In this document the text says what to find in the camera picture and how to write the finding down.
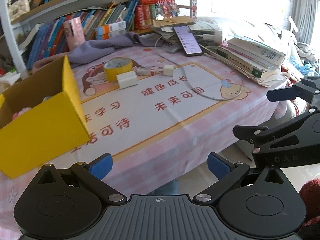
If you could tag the pink plush pig toy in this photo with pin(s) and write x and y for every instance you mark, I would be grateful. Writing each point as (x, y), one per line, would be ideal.
(22, 111)

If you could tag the red dictionary books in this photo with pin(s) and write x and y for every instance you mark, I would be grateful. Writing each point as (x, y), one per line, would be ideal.
(147, 11)

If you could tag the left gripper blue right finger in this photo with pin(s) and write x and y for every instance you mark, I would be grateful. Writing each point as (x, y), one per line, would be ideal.
(229, 177)

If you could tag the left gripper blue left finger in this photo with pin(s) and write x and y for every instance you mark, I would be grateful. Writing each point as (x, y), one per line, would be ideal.
(91, 176)

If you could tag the yellow tape roll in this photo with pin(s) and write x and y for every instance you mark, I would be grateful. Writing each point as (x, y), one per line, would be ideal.
(117, 66)

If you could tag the small white plug adapter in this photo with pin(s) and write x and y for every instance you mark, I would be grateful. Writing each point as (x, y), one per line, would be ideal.
(168, 70)

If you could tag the yellow cardboard box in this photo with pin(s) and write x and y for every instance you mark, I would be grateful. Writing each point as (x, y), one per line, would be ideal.
(55, 125)

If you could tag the white quilted handbag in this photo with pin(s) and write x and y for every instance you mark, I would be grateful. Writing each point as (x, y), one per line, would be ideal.
(17, 8)

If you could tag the black smartphone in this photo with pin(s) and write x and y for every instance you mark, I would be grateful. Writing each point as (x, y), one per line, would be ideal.
(188, 41)

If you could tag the orange white medicine boxes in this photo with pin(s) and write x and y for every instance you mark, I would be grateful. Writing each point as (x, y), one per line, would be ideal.
(110, 30)

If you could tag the purple pink cloth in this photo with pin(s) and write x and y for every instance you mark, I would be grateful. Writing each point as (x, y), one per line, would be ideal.
(92, 50)

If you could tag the white square charger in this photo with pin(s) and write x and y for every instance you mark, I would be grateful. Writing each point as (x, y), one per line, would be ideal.
(127, 79)

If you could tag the pink cartoon table mat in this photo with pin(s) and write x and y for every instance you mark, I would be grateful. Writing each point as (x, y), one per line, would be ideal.
(157, 130)

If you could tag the white red small box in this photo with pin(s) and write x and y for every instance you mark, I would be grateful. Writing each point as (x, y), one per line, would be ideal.
(147, 70)

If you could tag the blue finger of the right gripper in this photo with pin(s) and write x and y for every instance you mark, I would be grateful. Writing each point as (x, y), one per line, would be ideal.
(281, 94)

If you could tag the stack of books and papers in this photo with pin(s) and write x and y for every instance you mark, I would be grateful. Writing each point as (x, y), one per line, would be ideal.
(252, 49)

